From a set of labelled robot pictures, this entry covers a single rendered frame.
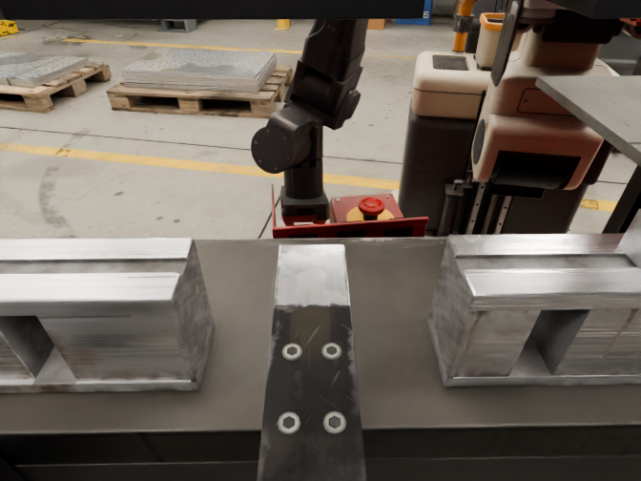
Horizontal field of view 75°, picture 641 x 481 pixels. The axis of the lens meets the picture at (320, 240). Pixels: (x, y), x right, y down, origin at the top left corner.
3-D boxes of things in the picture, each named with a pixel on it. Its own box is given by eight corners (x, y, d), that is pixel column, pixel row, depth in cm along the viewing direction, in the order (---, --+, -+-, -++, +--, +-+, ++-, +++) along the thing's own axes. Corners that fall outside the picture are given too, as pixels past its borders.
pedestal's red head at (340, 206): (385, 248, 76) (397, 159, 65) (410, 313, 64) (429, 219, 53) (277, 256, 75) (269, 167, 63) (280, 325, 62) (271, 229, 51)
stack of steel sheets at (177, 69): (279, 67, 340) (278, 52, 332) (259, 94, 291) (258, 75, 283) (161, 62, 350) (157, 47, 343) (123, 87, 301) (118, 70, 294)
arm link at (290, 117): (363, 91, 55) (309, 61, 56) (337, 96, 45) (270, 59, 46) (326, 169, 61) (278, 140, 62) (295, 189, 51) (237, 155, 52)
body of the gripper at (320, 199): (282, 218, 57) (280, 164, 54) (280, 197, 66) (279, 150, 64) (329, 216, 58) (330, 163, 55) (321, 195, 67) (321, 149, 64)
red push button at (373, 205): (380, 214, 65) (382, 194, 63) (385, 228, 62) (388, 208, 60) (354, 215, 65) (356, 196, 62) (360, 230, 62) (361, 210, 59)
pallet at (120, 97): (293, 82, 354) (292, 65, 345) (272, 119, 292) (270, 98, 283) (159, 76, 367) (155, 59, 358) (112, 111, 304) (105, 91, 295)
